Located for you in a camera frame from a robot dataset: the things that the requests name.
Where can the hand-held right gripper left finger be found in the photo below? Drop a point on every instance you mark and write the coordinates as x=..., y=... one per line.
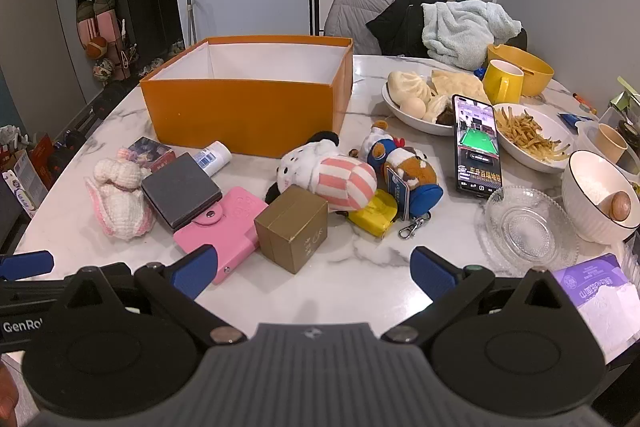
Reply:
x=192, y=269

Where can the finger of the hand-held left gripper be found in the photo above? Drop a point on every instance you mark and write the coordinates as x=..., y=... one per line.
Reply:
x=25, y=264
x=30, y=289

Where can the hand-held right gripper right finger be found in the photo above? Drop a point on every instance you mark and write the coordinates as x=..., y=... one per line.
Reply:
x=432, y=269

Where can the pink snap wallet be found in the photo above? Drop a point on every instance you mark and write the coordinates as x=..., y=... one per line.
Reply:
x=227, y=227

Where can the dark grey square case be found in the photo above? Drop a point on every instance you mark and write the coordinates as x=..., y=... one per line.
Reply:
x=180, y=192

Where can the white pink crochet doll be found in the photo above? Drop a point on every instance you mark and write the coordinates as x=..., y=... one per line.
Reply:
x=120, y=202

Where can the gold cube box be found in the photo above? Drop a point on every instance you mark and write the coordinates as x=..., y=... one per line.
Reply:
x=290, y=232

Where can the white blue label tube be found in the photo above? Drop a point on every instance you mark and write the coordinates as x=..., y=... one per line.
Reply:
x=212, y=158

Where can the small picture card packet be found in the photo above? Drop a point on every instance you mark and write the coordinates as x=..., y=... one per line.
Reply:
x=150, y=152

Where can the white pink striped plush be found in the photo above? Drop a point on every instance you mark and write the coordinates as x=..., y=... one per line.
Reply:
x=340, y=179

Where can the orange cardboard box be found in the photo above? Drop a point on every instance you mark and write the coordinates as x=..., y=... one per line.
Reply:
x=240, y=117

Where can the person's left hand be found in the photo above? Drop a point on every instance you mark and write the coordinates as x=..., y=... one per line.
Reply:
x=7, y=389

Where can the white printed carton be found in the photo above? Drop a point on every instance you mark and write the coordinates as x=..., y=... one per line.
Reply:
x=22, y=187

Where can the clear glass dish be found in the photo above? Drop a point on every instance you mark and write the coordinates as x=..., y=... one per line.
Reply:
x=527, y=227

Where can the black smartphone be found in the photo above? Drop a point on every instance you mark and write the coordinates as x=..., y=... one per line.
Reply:
x=477, y=147

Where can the white plate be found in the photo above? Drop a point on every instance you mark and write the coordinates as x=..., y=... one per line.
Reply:
x=520, y=157

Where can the white food bowl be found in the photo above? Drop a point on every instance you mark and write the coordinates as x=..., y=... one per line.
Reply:
x=405, y=117

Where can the boiled egg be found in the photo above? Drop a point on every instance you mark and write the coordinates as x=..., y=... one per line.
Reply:
x=414, y=109

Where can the small steamed bun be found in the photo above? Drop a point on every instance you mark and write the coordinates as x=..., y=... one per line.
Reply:
x=440, y=107

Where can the pile of fries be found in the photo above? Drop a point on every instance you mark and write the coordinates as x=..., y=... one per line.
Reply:
x=525, y=132

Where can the purple white packet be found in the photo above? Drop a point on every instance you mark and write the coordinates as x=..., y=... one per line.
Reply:
x=605, y=297

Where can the white ribbed bowl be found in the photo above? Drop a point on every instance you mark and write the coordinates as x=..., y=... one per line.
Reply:
x=590, y=187

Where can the large steamed bun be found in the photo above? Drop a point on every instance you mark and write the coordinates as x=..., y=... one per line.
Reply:
x=410, y=87

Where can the pale flatbread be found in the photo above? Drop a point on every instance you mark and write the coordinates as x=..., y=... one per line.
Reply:
x=460, y=83

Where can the wooden spoon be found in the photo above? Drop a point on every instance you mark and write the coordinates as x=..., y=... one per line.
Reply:
x=617, y=206

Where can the yellow mug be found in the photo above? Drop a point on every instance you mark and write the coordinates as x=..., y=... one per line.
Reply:
x=502, y=82

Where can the small blue toy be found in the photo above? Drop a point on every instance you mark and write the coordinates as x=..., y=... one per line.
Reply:
x=480, y=73

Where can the blue foil packet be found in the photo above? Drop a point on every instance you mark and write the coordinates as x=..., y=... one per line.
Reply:
x=569, y=118

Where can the patterned ball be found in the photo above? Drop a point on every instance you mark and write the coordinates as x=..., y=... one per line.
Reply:
x=103, y=69

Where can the paper cup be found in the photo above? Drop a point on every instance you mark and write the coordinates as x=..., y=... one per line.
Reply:
x=610, y=144

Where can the orange pen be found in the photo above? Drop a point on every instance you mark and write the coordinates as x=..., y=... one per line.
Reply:
x=585, y=103

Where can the yellow bowl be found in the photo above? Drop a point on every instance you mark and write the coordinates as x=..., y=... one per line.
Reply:
x=535, y=67

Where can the orange basketball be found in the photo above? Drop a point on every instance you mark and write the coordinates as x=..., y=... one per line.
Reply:
x=96, y=48

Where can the clear plastic container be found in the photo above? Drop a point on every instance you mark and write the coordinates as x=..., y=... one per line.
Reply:
x=632, y=157

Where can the light blue fleece blanket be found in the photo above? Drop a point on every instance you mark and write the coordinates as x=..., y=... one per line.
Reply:
x=460, y=29

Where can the black jacket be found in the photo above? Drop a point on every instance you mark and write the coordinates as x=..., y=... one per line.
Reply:
x=400, y=27

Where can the pink bag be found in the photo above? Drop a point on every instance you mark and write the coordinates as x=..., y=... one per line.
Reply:
x=97, y=27

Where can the green package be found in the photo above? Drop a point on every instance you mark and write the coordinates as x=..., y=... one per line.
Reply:
x=625, y=99

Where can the black cabinet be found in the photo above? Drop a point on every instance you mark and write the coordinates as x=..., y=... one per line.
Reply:
x=145, y=17

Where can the grey quilted jacket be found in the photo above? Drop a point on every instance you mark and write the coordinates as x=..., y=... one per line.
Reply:
x=350, y=14

